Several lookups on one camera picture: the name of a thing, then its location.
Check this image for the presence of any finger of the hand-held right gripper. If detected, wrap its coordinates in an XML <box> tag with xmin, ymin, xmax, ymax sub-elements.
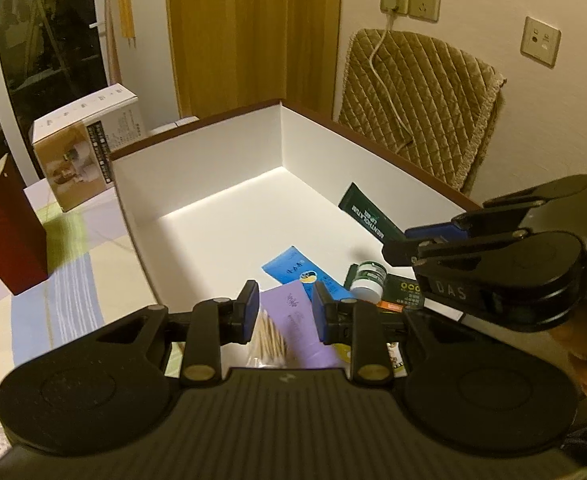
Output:
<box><xmin>405</xmin><ymin>175</ymin><xmax>587</xmax><ymax>242</ymax></box>
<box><xmin>381</xmin><ymin>230</ymin><xmax>530</xmax><ymax>267</ymax></box>

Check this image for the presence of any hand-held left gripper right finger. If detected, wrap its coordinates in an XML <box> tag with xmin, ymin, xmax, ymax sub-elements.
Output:
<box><xmin>313</xmin><ymin>282</ymin><xmax>474</xmax><ymax>383</ymax></box>

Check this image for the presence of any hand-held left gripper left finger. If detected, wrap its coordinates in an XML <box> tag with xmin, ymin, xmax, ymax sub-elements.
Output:
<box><xmin>93</xmin><ymin>280</ymin><xmax>260</xmax><ymax>387</ymax></box>

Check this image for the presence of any purple packet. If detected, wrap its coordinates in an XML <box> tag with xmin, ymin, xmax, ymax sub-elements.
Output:
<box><xmin>257</xmin><ymin>281</ymin><xmax>340</xmax><ymax>369</ymax></box>

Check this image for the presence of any bundle of wooden toothpicks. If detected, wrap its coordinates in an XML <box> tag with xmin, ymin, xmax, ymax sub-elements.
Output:
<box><xmin>247</xmin><ymin>310</ymin><xmax>290</xmax><ymax>370</ymax></box>

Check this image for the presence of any blue packet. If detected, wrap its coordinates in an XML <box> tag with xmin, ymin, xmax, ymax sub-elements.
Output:
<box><xmin>262</xmin><ymin>245</ymin><xmax>350</xmax><ymax>302</ymax></box>

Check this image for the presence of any dark green tube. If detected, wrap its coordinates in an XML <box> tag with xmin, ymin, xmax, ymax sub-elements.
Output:
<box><xmin>338</xmin><ymin>182</ymin><xmax>405</xmax><ymax>247</ymax></box>

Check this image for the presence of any white container box brown rim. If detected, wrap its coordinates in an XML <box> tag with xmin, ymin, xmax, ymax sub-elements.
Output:
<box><xmin>109</xmin><ymin>99</ymin><xmax>485</xmax><ymax>378</ymax></box>

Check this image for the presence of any person's right hand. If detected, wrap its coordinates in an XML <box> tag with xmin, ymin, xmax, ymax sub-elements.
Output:
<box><xmin>555</xmin><ymin>305</ymin><xmax>587</xmax><ymax>402</ymax></box>

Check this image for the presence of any white bottle green label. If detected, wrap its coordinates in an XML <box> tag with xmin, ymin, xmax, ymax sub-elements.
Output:
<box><xmin>349</xmin><ymin>261</ymin><xmax>389</xmax><ymax>304</ymax></box>

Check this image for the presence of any small white packet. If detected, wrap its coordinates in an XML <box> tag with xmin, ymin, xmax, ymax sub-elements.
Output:
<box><xmin>385</xmin><ymin>341</ymin><xmax>407</xmax><ymax>379</ymax></box>

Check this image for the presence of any quilted tan chair cover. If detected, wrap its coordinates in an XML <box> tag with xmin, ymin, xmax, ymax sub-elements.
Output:
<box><xmin>337</xmin><ymin>27</ymin><xmax>507</xmax><ymax>197</ymax></box>

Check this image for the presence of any checkered tablecloth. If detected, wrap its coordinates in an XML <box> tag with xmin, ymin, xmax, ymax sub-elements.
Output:
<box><xmin>0</xmin><ymin>179</ymin><xmax>184</xmax><ymax>463</ymax></box>

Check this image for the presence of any white product carton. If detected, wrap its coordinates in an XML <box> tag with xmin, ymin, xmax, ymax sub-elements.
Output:
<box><xmin>29</xmin><ymin>83</ymin><xmax>148</xmax><ymax>213</ymax></box>

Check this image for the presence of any dark red paper bag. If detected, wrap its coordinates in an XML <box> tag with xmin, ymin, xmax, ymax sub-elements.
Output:
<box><xmin>0</xmin><ymin>152</ymin><xmax>50</xmax><ymax>297</ymax></box>

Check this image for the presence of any wooden board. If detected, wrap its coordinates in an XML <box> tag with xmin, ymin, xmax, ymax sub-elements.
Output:
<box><xmin>117</xmin><ymin>0</ymin><xmax>138</xmax><ymax>50</ymax></box>

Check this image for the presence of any glass sliding door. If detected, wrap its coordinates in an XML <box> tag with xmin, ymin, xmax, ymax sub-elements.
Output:
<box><xmin>0</xmin><ymin>0</ymin><xmax>112</xmax><ymax>182</ymax></box>

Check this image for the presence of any white charger cable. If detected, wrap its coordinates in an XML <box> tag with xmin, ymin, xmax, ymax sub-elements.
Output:
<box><xmin>368</xmin><ymin>12</ymin><xmax>417</xmax><ymax>147</ymax></box>

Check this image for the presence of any beige wall outlet panel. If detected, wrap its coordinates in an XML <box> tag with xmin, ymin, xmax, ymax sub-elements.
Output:
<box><xmin>519</xmin><ymin>15</ymin><xmax>562</xmax><ymax>68</ymax></box>

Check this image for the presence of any empty wall socket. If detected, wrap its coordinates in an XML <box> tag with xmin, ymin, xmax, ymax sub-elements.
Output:
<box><xmin>408</xmin><ymin>0</ymin><xmax>442</xmax><ymax>23</ymax></box>

